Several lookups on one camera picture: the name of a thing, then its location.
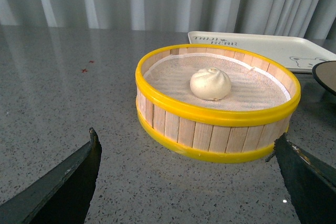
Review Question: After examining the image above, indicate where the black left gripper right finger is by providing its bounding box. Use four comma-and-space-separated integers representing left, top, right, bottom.
265, 133, 335, 223

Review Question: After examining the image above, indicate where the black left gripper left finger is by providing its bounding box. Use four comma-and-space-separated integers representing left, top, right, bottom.
1, 127, 102, 223

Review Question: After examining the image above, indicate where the beige plate with black rim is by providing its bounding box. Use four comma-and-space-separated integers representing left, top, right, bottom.
312, 61, 336, 95

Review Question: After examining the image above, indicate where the white steamed bun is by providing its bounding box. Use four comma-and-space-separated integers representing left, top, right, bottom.
190, 67, 232, 101

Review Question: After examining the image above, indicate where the cream bear print tray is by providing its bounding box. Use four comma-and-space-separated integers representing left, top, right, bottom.
188, 31, 335, 73

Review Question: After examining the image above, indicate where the white mesh steamer liner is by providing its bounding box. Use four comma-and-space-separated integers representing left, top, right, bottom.
143, 53, 290, 111

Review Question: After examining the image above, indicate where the yellow rimmed wooden steamer basket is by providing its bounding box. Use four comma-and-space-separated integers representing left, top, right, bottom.
135, 44, 301, 163

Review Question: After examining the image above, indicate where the grey pleated curtain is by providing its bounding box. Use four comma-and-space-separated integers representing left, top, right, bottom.
1, 0, 335, 39

